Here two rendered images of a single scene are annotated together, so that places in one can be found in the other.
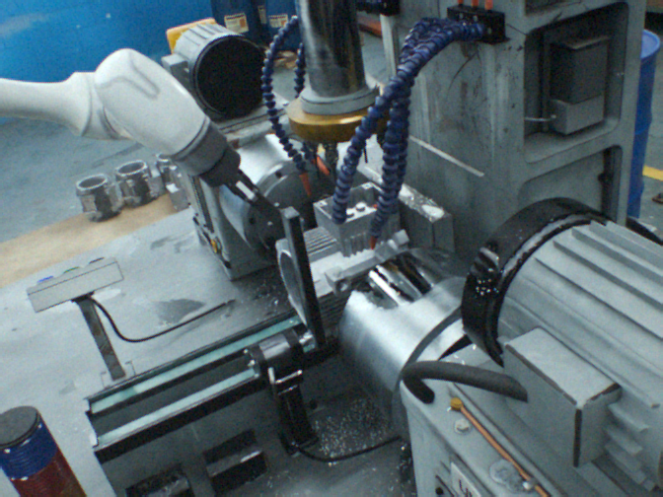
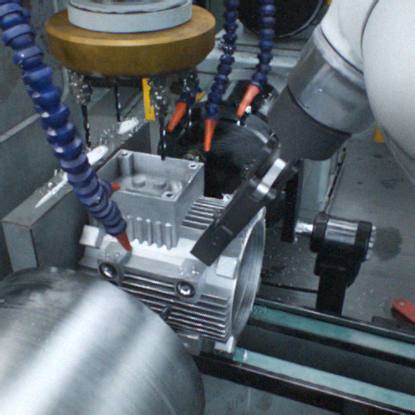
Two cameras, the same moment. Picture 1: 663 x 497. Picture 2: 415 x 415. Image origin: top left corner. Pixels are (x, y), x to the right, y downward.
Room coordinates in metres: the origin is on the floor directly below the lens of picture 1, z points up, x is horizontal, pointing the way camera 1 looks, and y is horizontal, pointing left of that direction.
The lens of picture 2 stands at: (1.42, 0.40, 1.48)
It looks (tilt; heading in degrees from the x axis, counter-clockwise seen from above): 33 degrees down; 221
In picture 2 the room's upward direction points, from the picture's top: straight up
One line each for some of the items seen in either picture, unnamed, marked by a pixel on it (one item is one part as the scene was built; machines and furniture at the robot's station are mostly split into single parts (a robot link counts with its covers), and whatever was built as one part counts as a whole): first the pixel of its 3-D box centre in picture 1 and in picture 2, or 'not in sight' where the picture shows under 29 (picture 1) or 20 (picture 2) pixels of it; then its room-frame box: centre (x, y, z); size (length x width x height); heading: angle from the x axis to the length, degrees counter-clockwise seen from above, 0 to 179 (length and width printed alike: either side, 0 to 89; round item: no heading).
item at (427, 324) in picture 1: (450, 358); (246, 143); (0.69, -0.14, 1.04); 0.41 x 0.25 x 0.25; 20
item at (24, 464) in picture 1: (22, 443); not in sight; (0.53, 0.38, 1.19); 0.06 x 0.06 x 0.04
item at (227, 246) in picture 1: (246, 176); not in sight; (1.56, 0.18, 0.99); 0.35 x 0.31 x 0.37; 20
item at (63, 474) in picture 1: (37, 469); not in sight; (0.53, 0.38, 1.14); 0.06 x 0.06 x 0.04
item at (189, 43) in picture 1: (213, 114); not in sight; (1.59, 0.23, 1.16); 0.33 x 0.26 x 0.42; 20
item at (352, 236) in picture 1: (357, 219); (147, 198); (1.01, -0.06, 1.11); 0.12 x 0.11 x 0.07; 111
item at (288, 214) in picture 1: (304, 282); (297, 163); (0.83, 0.05, 1.12); 0.04 x 0.03 x 0.26; 110
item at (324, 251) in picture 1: (345, 270); (177, 262); (1.00, -0.02, 1.02); 0.20 x 0.19 x 0.19; 111
